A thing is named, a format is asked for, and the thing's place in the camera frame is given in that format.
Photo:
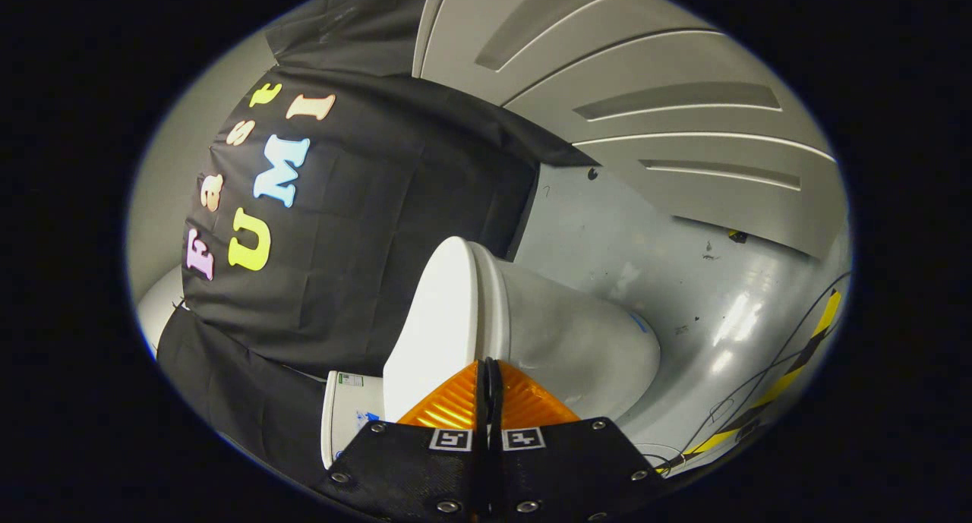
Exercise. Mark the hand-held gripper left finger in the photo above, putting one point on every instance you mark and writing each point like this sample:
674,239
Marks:
410,470

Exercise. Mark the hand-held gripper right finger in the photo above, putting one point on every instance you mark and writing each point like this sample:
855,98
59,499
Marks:
569,470

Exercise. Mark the white toilet lid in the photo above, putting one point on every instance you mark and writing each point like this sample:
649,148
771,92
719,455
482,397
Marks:
433,326

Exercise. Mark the white toilet tank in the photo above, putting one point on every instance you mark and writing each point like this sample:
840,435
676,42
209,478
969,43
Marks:
349,417

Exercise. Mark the white toilet bowl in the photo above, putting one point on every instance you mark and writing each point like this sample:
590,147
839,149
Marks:
569,333

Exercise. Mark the yellow black hazard tape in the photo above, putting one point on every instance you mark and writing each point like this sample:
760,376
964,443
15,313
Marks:
782,379

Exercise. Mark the black backdrop cloth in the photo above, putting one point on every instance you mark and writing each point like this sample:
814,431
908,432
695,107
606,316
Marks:
364,242

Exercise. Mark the small black yellow object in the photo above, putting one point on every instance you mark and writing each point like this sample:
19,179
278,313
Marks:
736,236

